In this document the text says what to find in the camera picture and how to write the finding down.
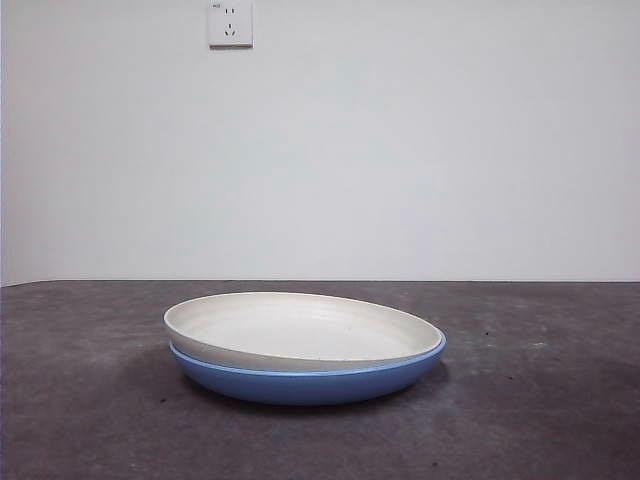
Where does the white wall power socket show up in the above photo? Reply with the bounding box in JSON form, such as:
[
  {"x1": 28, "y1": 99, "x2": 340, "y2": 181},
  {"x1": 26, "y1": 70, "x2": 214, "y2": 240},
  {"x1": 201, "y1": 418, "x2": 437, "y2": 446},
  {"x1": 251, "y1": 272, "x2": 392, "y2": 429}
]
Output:
[{"x1": 208, "y1": 0, "x2": 254, "y2": 51}]

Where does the blue round plate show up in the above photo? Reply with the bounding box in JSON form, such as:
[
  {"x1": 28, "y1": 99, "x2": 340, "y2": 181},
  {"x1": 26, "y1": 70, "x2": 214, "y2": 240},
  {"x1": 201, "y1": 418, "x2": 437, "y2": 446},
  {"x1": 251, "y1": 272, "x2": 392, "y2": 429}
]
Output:
[{"x1": 168, "y1": 334, "x2": 449, "y2": 407}]

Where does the white round plate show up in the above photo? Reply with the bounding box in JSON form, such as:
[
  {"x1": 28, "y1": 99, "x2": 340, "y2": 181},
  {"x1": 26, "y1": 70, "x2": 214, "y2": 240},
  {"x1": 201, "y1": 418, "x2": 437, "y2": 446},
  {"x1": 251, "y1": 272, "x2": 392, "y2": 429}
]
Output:
[{"x1": 162, "y1": 291, "x2": 444, "y2": 374}]

